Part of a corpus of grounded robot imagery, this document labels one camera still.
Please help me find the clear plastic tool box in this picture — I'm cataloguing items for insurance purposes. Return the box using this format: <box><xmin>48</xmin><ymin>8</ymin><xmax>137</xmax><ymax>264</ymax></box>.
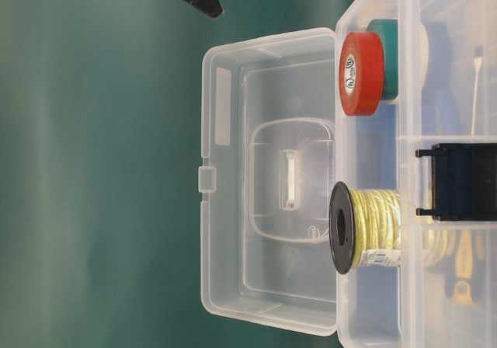
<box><xmin>198</xmin><ymin>0</ymin><xmax>496</xmax><ymax>347</ymax></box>

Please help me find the black tool box latch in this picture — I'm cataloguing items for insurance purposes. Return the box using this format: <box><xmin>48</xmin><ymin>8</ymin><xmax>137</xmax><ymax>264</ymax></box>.
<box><xmin>415</xmin><ymin>143</ymin><xmax>496</xmax><ymax>221</ymax></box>

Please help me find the green backdrop sheet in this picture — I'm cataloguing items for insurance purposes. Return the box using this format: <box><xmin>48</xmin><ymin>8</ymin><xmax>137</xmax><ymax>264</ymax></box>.
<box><xmin>1</xmin><ymin>0</ymin><xmax>353</xmax><ymax>347</ymax></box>

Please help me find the red electrical tape roll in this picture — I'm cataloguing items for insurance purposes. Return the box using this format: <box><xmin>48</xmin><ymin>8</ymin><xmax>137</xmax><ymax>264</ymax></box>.
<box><xmin>338</xmin><ymin>32</ymin><xmax>385</xmax><ymax>116</ymax></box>

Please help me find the green electrical tape roll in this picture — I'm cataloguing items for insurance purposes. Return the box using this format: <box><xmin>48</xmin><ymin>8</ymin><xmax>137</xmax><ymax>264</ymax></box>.
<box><xmin>367</xmin><ymin>19</ymin><xmax>398</xmax><ymax>100</ymax></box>

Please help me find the yellow wire spool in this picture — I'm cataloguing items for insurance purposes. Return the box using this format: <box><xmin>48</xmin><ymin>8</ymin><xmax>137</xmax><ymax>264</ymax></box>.
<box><xmin>328</xmin><ymin>181</ymin><xmax>459</xmax><ymax>276</ymax></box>

